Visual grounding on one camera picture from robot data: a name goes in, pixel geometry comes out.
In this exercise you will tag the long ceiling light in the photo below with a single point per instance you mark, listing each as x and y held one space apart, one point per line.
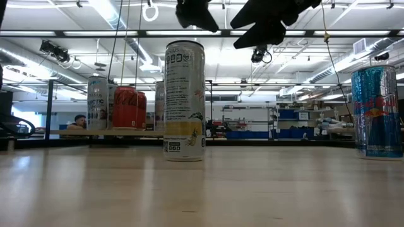
176 32

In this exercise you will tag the blue storage bins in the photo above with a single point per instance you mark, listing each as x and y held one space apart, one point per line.
246 135

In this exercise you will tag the Celsius can pineapple print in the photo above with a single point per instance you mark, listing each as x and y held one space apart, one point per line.
184 104

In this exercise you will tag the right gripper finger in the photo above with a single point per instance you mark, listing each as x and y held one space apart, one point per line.
195 14
265 34

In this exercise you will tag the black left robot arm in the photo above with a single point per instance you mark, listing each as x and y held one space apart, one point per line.
4 104

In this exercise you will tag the person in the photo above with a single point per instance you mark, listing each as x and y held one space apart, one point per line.
79 122

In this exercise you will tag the blue silver Red Bull can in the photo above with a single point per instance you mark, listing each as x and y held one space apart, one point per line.
375 126

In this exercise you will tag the wooden shelf black metal frame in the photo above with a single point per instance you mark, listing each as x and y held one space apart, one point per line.
126 133

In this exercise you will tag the Celsius can blue palm print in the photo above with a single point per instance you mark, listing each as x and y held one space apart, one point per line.
97 107

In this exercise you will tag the black aluminium rig frame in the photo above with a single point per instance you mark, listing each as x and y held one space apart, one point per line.
268 142

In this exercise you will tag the Celsius can orange print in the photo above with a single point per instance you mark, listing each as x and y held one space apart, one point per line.
159 107

